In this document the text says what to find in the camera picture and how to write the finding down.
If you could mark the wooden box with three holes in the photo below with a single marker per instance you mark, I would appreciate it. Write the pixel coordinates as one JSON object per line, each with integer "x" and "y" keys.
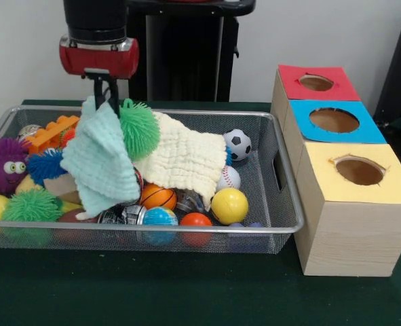
{"x": 349, "y": 237}

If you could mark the mint green waffle cloth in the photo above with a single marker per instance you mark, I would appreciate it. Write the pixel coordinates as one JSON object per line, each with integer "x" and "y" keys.
{"x": 98, "y": 159}

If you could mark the green spiky rubber ball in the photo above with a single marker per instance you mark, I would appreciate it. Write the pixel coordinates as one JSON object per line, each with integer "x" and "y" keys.
{"x": 32, "y": 205}
{"x": 139, "y": 129}

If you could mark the clear mesh bin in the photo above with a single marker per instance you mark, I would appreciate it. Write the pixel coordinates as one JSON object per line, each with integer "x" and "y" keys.
{"x": 288, "y": 203}

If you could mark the blue globe ball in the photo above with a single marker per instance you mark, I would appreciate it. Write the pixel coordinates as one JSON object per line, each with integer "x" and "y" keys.
{"x": 160, "y": 217}

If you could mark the dark green table cloth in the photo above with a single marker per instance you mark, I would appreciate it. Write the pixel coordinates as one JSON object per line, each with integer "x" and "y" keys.
{"x": 152, "y": 288}

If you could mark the blue spiky rubber toy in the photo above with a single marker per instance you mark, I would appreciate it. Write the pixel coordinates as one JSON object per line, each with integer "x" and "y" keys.
{"x": 45, "y": 166}

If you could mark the small soccer ball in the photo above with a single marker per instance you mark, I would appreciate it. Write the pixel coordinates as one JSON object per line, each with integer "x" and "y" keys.
{"x": 237, "y": 144}

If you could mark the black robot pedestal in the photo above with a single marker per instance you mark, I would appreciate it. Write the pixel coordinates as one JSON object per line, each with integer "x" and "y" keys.
{"x": 186, "y": 51}

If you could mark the yellow plastic ball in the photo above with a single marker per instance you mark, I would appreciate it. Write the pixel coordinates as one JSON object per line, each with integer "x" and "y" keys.
{"x": 229, "y": 206}

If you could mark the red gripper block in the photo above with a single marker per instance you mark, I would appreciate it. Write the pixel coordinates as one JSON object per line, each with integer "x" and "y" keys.
{"x": 98, "y": 59}

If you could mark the orange toy building block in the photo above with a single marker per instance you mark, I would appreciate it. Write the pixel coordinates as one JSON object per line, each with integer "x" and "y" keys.
{"x": 47, "y": 134}

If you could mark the cream waffle cloth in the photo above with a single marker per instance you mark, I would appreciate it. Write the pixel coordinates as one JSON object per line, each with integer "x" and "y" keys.
{"x": 186, "y": 153}

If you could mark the small orange basketball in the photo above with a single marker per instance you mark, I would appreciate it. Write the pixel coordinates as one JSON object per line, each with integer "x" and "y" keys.
{"x": 157, "y": 197}

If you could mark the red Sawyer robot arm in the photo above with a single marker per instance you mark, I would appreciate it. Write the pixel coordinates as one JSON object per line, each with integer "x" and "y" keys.
{"x": 95, "y": 20}

